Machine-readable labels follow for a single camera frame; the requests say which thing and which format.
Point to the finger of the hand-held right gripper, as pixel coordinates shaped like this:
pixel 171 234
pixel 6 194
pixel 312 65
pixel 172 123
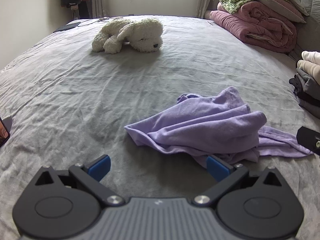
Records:
pixel 310 140

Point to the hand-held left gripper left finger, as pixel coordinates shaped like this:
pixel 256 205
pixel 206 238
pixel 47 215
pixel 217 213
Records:
pixel 100 167

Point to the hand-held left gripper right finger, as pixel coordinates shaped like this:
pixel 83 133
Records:
pixel 216 168

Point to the purple long-sleeved shirt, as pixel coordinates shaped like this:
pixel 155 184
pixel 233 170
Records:
pixel 200 122

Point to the grey folded knit garment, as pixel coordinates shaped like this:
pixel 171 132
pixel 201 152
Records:
pixel 311 108

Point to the black folded garment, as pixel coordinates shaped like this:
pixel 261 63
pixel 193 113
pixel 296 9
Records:
pixel 306 96

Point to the dark grey folded garment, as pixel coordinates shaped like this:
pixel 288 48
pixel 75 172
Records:
pixel 306 83

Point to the white folded sweater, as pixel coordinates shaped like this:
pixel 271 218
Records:
pixel 312 56

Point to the smartphone with lit screen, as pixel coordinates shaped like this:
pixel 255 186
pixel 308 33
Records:
pixel 3 132

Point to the pink folded quilt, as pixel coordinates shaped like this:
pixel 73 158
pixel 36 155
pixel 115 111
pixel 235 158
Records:
pixel 260 27

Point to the grey quilted headboard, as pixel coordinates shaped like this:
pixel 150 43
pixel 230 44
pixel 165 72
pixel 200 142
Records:
pixel 307 10

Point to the white plush dog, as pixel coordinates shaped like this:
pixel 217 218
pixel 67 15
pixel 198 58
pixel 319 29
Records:
pixel 130 33

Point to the dark tablet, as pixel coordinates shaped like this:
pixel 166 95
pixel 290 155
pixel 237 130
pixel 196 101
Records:
pixel 67 26

